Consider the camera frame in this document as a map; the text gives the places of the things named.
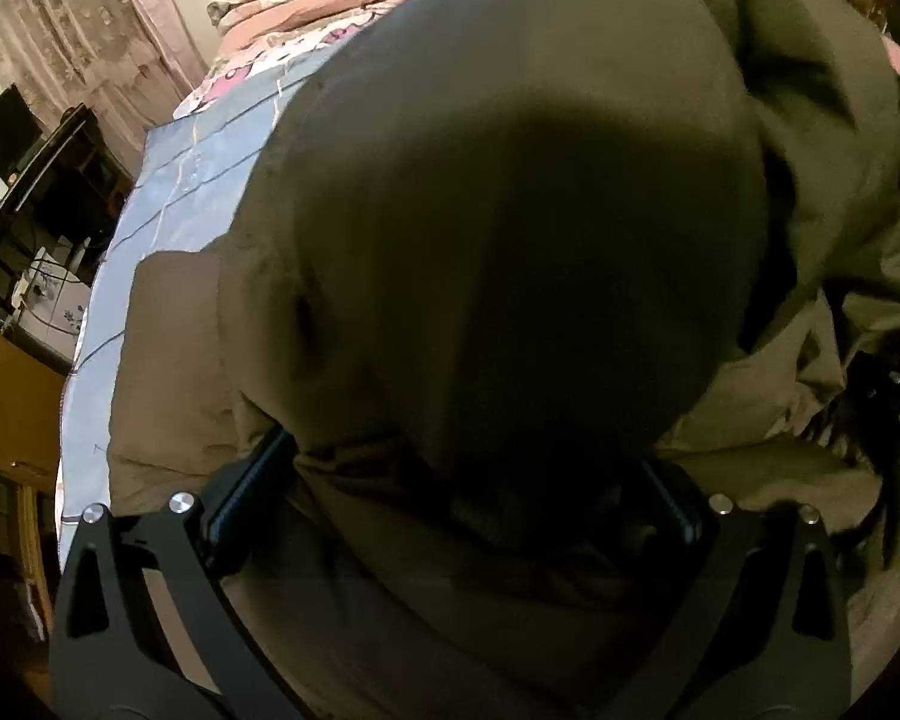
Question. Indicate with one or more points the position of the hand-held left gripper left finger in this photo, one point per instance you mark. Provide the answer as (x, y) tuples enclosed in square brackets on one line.
[(240, 493)]

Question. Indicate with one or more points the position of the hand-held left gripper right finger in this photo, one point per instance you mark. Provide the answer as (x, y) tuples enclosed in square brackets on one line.
[(681, 514)]

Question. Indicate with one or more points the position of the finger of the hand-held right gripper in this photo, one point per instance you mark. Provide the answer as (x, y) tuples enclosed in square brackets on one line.
[(896, 409)]

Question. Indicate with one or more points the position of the olive green hooded jacket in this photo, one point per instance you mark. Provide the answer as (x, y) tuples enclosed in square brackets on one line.
[(495, 240)]

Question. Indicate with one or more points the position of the light wooden cabinet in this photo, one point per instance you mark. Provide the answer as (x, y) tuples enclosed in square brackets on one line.
[(15, 405)]

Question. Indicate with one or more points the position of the white flower print box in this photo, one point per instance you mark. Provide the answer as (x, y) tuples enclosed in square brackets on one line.
[(52, 307)]

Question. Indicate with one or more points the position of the blue checked blanket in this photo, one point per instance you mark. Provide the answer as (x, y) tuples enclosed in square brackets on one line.
[(180, 187)]

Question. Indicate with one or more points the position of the dark wooden tv stand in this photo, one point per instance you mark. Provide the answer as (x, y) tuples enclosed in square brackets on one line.
[(82, 165)]

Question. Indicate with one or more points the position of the pink cartoon print bed sheet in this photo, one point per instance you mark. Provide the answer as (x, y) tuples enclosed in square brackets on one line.
[(232, 82)]

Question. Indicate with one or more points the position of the black computer monitor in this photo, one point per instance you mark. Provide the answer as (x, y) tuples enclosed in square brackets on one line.
[(7, 127)]

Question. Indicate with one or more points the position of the pink lace flower curtain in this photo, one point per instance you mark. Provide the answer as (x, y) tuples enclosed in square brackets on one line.
[(67, 30)]

